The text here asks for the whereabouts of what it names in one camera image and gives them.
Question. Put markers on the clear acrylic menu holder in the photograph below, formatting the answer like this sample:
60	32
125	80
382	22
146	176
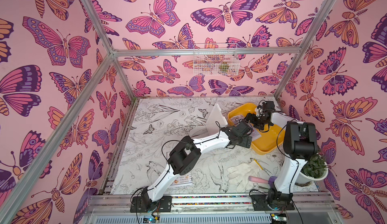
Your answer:
215	120

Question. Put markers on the pink food menu sheet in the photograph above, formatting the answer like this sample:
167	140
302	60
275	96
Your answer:
255	134

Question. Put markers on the white yellow menu sheet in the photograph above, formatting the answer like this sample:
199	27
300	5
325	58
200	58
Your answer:
182	180

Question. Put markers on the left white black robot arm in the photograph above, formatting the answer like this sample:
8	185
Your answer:
184	156

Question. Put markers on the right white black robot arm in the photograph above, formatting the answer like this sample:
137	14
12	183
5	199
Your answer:
294	139

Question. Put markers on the yellow plastic tray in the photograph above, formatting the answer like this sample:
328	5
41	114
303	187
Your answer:
269	140

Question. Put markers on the yellow pencil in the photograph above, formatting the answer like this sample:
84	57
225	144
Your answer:
257	162

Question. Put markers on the white work glove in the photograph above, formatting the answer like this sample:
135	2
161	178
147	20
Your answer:
239	175

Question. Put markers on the purple pink garden trowel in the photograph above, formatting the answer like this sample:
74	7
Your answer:
263	180

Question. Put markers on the green item in basket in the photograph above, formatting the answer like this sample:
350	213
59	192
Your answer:
223	68

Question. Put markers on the white pot green plant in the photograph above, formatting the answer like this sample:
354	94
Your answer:
315	169

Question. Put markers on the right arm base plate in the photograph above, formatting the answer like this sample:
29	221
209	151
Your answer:
272	204

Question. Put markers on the white wire wall basket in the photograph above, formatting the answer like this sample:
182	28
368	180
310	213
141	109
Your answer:
206	61

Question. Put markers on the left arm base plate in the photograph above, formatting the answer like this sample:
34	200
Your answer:
143	205

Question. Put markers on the aluminium front rail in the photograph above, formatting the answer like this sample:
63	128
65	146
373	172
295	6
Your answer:
245	208

